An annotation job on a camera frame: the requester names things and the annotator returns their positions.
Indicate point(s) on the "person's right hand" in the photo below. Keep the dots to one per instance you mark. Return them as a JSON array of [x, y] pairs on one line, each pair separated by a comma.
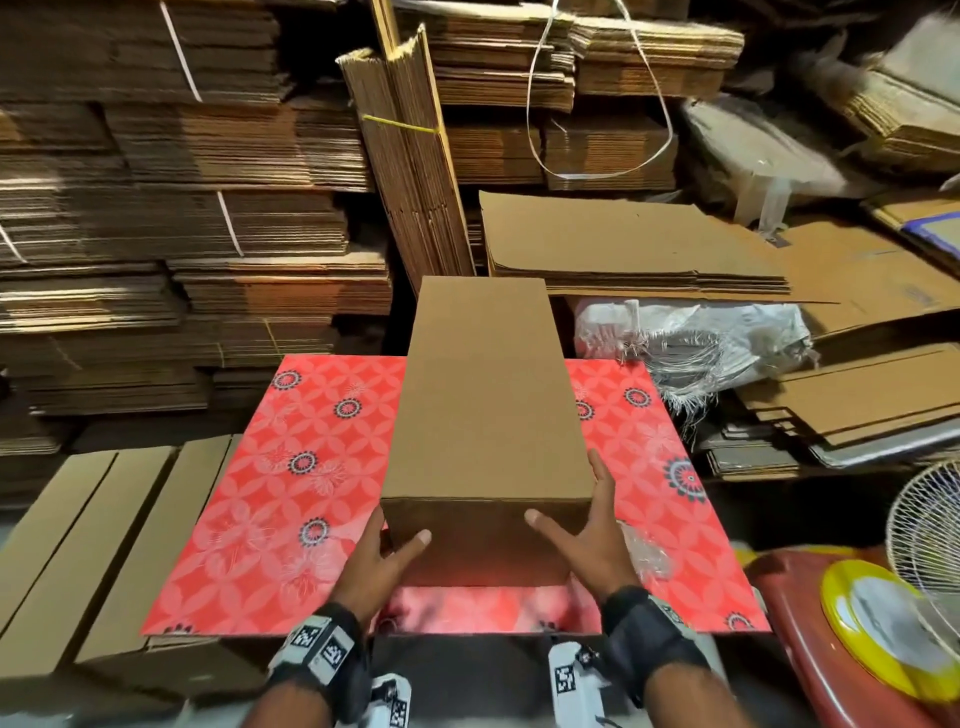
[[593, 548]]

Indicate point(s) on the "person's left hand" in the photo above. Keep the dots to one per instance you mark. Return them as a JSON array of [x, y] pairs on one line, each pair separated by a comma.
[[375, 563]]

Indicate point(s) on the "low pile of cardboard sheets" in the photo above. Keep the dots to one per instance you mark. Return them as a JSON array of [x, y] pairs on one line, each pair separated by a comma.
[[870, 398]]

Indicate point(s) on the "yellow-tied cardboard bundle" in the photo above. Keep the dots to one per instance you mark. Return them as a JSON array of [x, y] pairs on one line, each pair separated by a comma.
[[408, 150]]

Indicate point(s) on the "wall of cardboard stacks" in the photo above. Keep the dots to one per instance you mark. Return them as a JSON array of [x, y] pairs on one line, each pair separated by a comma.
[[165, 195]]

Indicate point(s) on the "blue-edged cardboard sheet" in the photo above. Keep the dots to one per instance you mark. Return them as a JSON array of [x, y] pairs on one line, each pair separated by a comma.
[[923, 225]]

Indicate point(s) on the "person's left forearm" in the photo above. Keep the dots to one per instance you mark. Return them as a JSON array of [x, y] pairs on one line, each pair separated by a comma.
[[285, 708]]

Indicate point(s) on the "person's right forearm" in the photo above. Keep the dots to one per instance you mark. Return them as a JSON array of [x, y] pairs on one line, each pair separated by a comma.
[[698, 698]]

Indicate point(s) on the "crumpled clear tape piece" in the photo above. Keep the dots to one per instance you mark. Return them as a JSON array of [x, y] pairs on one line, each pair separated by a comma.
[[648, 555]]

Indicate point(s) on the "red patterned table cloth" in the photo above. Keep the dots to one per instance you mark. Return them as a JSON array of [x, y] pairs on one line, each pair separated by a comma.
[[270, 495]]

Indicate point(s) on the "red plastic stool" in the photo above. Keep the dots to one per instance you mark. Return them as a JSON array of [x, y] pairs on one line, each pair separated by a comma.
[[795, 630]]

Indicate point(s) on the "white woven sack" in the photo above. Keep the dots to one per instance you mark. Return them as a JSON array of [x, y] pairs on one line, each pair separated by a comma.
[[690, 345]]

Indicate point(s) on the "yellow round disc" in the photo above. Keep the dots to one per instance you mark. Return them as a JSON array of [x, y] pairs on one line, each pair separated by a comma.
[[885, 630]]

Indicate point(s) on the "white plastic sack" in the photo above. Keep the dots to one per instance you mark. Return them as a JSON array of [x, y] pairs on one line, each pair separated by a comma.
[[758, 150]]

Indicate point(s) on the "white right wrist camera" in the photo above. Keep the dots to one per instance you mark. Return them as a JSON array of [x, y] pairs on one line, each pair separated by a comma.
[[575, 683]]

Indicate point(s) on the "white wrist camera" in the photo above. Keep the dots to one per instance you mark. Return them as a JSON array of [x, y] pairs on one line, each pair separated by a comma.
[[390, 702], [575, 683]]

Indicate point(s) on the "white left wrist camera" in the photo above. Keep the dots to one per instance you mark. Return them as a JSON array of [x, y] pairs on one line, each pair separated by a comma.
[[390, 702]]

